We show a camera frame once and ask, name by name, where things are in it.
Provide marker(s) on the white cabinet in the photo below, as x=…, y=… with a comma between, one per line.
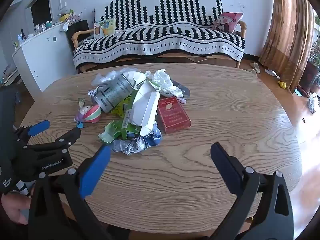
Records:
x=42, y=55

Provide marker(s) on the pink round toy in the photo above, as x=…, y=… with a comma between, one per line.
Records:
x=92, y=113

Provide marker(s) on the cardboard piece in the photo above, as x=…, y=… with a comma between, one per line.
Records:
x=197, y=59

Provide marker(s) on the pink cartoon pillow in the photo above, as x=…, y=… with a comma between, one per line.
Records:
x=228, y=21

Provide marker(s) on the small yellow toy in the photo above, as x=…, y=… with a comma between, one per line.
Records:
x=282, y=84

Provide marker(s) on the small blue scrap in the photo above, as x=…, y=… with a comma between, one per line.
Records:
x=79, y=124

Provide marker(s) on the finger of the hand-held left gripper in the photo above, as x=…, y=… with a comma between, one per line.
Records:
x=38, y=127
x=71, y=136

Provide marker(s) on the dark foil packet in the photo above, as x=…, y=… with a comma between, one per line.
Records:
x=181, y=87

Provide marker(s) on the yellow-green wrapper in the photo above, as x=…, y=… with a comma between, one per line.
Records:
x=120, y=108

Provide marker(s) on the grey crumpled bag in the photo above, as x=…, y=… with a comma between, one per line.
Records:
x=312, y=103

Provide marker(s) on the small green white wrapper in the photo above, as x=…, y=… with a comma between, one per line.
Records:
x=81, y=102

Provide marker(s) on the wooden frame sofa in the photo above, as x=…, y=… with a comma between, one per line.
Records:
x=80, y=33

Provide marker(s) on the dark framed window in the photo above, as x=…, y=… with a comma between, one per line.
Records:
x=40, y=7

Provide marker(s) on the dark red planter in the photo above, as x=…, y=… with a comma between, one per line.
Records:
x=308, y=78

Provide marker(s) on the person's left hand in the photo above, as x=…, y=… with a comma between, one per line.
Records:
x=12, y=206

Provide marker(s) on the red cigarette box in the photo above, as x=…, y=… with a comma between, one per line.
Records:
x=173, y=116

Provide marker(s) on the white paper scrap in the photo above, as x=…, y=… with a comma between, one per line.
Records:
x=271, y=73

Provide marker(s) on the blue white crumpled wrapper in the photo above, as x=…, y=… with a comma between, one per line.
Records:
x=140, y=145

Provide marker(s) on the clear plastic bag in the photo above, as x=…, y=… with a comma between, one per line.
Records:
x=105, y=78

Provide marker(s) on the white slipper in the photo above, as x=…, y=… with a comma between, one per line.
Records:
x=256, y=66
x=252, y=71

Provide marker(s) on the brown curtain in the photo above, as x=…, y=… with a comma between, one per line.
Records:
x=282, y=30

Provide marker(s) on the small teal toy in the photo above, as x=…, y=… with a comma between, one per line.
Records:
x=49, y=25

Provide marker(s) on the green potted plant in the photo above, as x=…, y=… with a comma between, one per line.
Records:
x=315, y=45

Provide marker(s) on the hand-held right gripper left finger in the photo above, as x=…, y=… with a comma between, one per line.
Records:
x=96, y=170

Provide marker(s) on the black white striped blanket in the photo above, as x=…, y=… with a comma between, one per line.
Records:
x=162, y=37

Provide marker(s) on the silver can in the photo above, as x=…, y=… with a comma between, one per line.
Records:
x=112, y=92

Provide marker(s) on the white cloth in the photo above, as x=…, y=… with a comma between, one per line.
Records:
x=65, y=26

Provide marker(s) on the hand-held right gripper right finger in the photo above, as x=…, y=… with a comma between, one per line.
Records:
x=225, y=165

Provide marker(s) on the pink white paper strip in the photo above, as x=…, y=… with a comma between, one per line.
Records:
x=181, y=100

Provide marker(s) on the colourful picture book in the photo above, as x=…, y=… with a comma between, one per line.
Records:
x=105, y=27

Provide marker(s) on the row of small bottles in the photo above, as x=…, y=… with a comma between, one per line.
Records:
x=40, y=28

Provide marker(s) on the white paper carton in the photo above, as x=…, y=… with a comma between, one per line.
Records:
x=145, y=105

